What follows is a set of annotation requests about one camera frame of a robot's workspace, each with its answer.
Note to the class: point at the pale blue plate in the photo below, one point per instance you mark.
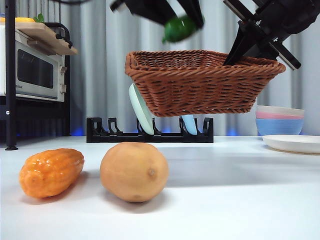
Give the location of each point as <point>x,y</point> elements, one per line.
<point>190,125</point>

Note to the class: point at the black metal shelf frame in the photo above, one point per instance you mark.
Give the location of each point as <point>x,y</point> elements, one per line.
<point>10,75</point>

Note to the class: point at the pale green plate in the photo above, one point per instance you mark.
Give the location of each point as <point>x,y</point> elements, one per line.
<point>141,112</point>

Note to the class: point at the blue bowl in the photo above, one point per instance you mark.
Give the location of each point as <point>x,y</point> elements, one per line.
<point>280,127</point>

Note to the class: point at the brown wicker basket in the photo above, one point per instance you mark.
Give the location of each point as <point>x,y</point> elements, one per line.
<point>200,87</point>

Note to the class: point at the green leaf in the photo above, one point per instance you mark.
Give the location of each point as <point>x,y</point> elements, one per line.
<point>39,18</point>

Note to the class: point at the grey curtain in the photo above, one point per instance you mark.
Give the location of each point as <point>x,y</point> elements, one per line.
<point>100,75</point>

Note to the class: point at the brown potato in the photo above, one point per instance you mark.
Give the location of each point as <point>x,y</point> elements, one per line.
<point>132,172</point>

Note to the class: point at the wooden cutting board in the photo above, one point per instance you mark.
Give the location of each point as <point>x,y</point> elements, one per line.
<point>42,35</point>

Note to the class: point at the pink bowl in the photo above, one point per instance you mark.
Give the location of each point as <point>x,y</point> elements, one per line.
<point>275,115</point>

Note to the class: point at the white toaster oven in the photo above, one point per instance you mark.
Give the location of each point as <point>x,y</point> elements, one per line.
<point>35,72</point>

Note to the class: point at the black dish rack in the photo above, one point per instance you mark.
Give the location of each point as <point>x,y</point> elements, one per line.
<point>125,138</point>

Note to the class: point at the green cucumber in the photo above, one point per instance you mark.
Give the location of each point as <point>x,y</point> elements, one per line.
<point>178,28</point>

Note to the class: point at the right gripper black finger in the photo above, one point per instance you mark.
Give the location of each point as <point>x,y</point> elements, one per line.
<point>243,41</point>
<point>265,53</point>

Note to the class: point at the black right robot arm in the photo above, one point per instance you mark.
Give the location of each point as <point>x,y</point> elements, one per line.
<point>300,15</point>

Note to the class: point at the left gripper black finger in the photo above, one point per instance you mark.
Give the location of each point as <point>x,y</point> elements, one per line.
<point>193,11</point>
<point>152,10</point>

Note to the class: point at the white flat plate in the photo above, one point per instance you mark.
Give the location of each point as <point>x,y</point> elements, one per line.
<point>292,143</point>

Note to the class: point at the cream bowl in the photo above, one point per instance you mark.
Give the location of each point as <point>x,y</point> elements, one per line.
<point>280,109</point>

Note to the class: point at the yellow fruit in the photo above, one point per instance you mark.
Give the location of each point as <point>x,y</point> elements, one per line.
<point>25,20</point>

